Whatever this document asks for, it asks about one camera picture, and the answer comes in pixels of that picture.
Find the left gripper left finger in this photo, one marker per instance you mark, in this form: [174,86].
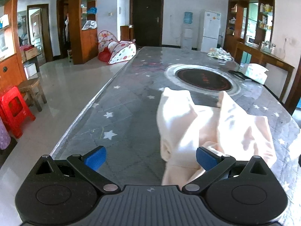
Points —
[87,165]

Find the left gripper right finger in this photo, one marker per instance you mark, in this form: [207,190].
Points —
[216,168]

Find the cream white garment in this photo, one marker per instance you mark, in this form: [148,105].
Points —
[225,130]

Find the round induction cooktop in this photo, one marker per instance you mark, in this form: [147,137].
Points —
[202,79]

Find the red plastic stool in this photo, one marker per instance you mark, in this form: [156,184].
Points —
[14,110]

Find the small wooden stool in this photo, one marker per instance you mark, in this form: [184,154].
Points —
[33,90]

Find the tissue pack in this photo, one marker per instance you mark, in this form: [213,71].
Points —
[255,72]

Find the crumpled patterned cloth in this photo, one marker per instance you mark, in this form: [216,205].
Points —
[220,53]

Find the polka dot play tent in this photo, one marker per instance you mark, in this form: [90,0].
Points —
[112,51]

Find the left wooden display cabinet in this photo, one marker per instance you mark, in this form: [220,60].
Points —
[12,70]

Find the water dispenser with blue bottle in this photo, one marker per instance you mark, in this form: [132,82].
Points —
[187,31]

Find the white refrigerator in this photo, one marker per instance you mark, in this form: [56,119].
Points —
[210,31]

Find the wooden sideboard shelf unit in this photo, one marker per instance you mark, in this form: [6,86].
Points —
[250,24]

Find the dark wooden door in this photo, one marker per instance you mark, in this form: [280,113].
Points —
[146,16]

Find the wooden shelf cabinet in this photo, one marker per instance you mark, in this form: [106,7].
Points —
[83,38]

